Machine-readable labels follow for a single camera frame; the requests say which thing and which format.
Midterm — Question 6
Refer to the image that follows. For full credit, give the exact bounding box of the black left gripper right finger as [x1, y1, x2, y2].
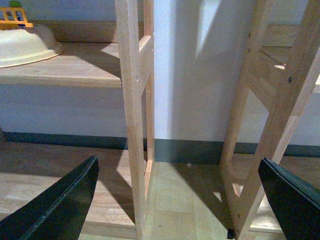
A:
[258, 158, 320, 240]

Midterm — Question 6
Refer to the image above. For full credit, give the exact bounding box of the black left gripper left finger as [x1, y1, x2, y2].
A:
[0, 156, 99, 240]

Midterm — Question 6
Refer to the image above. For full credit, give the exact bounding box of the right wooden shelf unit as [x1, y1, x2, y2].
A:
[219, 0, 320, 240]

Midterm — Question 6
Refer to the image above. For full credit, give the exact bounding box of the wooden shelf unit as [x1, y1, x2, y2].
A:
[0, 0, 155, 240]
[219, 0, 320, 240]

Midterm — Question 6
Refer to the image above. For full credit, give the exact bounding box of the left wooden shelf unit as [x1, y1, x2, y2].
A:
[0, 0, 155, 240]

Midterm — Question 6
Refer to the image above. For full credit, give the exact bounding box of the cream plastic basin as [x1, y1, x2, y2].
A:
[0, 24, 64, 68]

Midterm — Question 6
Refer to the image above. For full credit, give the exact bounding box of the orange toy fence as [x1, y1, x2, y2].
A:
[0, 7, 34, 31]

